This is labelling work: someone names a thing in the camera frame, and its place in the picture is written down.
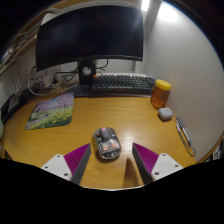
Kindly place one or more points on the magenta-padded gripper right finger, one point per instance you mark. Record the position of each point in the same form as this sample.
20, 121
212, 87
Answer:
146, 159

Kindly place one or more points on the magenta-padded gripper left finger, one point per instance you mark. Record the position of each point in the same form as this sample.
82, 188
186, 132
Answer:
77, 160

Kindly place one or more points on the transparent computer mouse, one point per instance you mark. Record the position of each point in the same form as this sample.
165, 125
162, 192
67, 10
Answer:
106, 143

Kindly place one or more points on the flower print mouse pad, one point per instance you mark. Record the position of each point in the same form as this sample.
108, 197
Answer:
51, 111

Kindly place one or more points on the small grey earbuds case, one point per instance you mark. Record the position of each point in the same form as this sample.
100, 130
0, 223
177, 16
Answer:
165, 113

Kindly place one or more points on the orange jar with yellow lid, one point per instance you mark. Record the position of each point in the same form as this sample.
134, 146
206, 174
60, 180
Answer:
160, 96

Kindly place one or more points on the dark grey keyboard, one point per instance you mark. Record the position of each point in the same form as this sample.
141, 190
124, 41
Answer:
123, 84

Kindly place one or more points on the white power strip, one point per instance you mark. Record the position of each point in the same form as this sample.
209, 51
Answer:
50, 81

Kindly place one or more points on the black desktop stand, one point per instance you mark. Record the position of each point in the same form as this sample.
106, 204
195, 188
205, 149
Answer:
6, 115

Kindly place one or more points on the silver mini computer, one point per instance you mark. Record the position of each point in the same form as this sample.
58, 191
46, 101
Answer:
13, 102

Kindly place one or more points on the black computer monitor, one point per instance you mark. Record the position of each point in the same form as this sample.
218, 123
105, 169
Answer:
90, 33

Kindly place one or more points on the white ceiling light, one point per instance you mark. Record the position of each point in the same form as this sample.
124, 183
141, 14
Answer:
145, 5

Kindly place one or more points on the wooden wall shelf unit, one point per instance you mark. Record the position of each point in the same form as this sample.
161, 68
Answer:
15, 51

